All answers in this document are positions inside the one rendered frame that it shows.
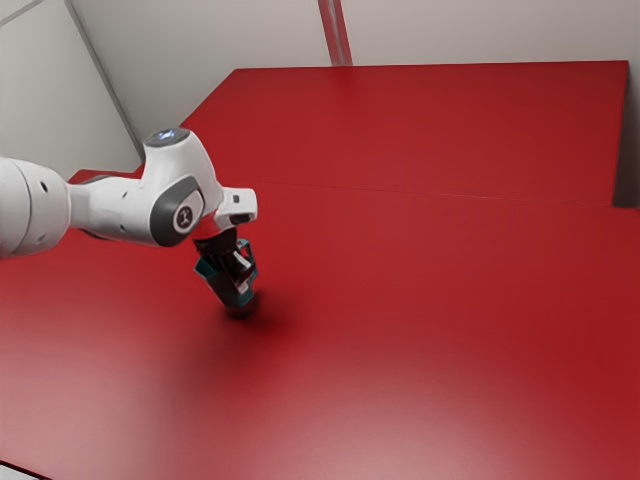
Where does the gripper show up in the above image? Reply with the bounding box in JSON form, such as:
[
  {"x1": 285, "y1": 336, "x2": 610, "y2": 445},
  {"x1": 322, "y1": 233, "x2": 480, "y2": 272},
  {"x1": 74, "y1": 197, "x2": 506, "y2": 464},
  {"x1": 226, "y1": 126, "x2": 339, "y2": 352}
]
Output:
[{"x1": 193, "y1": 228, "x2": 253, "y2": 296}]

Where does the teal faceted mug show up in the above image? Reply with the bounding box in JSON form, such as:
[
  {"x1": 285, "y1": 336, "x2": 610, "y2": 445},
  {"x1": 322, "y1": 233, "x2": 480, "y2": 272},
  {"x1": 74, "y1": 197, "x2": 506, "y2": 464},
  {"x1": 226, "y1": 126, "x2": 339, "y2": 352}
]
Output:
[{"x1": 193, "y1": 239, "x2": 259, "y2": 308}]

